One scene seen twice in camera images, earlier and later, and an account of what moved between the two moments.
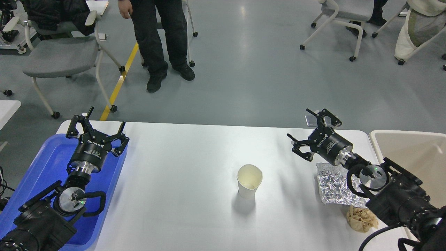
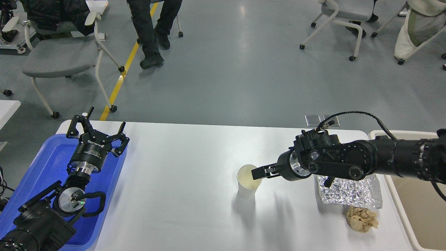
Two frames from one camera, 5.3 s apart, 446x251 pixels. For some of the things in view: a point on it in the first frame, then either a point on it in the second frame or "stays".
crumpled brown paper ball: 361,219 stays
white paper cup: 249,177 stays
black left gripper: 93,145 stays
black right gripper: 325,142 → 289,167
